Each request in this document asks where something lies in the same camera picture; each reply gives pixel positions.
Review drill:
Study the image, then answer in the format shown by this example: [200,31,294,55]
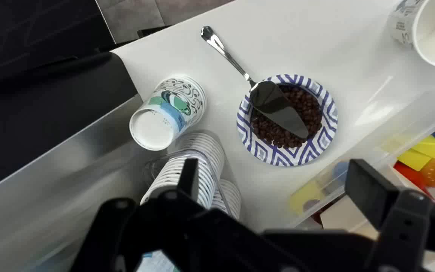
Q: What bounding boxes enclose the dark coffee beans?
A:
[250,84,324,150]

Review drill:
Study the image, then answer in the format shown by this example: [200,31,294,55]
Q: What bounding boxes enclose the light wooden block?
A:
[321,195,377,235]

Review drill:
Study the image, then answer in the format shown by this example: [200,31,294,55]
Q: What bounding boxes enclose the clear plastic bin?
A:
[288,90,435,232]

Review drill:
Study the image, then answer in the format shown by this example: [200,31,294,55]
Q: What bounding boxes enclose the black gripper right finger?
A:
[345,159,435,272]

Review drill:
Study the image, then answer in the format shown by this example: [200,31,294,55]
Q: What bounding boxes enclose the black coffee machine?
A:
[0,50,179,272]

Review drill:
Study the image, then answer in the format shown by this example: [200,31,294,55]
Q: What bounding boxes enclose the metal sink drain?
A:
[236,73,341,168]

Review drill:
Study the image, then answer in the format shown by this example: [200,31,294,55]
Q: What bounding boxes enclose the tall stack of paper cups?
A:
[140,131,229,211]

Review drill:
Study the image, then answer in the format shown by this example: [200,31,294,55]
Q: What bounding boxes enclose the silver spoon with black head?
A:
[200,25,312,143]

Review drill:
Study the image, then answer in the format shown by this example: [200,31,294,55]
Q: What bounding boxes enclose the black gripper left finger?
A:
[176,158,200,202]

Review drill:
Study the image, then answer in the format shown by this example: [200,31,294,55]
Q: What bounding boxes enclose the red toy piece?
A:
[393,161,434,200]

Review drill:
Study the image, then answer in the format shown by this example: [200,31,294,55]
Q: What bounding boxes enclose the paper cup with green print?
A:
[129,76,208,153]

